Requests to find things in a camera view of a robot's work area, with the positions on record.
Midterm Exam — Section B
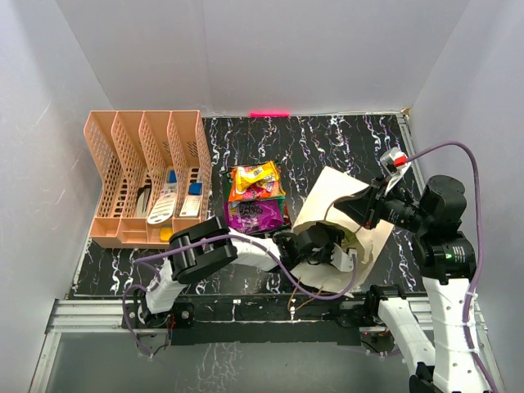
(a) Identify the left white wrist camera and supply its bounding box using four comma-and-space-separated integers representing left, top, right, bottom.
330, 245, 359, 273

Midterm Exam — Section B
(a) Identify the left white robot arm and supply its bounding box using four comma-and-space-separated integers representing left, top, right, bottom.
136, 217, 355, 327

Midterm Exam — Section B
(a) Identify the red doritos snack bag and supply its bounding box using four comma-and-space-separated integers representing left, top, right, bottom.
281, 200, 292, 228

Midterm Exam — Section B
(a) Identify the blue object in organizer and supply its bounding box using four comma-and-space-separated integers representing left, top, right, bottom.
188, 183, 203, 196

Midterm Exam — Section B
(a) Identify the yellow round object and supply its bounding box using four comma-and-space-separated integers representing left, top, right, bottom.
160, 226, 173, 242

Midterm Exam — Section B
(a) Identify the yellow green snack box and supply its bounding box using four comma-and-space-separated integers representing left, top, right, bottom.
341, 232, 363, 252

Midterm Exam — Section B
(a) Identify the orange fox's fruits candy bag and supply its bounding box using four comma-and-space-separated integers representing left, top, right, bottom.
227, 160, 286, 202

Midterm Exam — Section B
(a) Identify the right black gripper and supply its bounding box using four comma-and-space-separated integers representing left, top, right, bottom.
333, 172, 430, 232

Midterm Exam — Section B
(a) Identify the black white stapler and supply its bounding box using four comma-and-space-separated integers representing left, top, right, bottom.
135, 184, 151, 218

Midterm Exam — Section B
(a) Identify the purple snack bag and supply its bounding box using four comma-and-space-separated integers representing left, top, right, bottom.
224, 199, 284, 234

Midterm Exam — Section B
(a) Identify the white red card box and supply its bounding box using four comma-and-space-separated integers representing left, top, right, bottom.
179, 195, 201, 218

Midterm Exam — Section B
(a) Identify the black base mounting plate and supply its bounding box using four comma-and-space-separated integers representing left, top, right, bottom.
122, 291, 395, 353

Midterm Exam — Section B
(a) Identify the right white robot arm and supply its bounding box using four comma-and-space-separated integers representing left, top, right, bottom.
334, 175, 496, 392

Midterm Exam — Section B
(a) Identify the brown paper bag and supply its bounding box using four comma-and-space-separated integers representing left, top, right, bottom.
291, 167, 393, 297

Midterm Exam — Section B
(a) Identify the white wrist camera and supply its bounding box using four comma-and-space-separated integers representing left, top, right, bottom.
380, 147, 411, 195
330, 245, 359, 273

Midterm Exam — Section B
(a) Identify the pink plastic file organizer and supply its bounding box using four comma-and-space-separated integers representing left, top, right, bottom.
84, 110, 212, 249

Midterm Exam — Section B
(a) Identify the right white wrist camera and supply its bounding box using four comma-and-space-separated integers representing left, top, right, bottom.
380, 147, 411, 195

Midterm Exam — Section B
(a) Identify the white calculator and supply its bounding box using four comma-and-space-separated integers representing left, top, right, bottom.
147, 190, 177, 225

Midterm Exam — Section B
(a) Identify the red light strip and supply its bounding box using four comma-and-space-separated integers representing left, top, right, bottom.
249, 111, 290, 118

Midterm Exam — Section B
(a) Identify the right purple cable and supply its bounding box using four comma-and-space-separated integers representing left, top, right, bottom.
343, 141, 500, 393

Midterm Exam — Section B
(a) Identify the purple cable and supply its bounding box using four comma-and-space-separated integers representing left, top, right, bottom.
120, 233, 359, 361
343, 141, 500, 393

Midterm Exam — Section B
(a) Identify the aluminium frame rail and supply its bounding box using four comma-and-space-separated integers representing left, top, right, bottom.
29, 296, 506, 392

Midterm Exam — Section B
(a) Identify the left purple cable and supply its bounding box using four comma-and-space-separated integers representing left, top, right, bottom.
120, 233, 359, 361

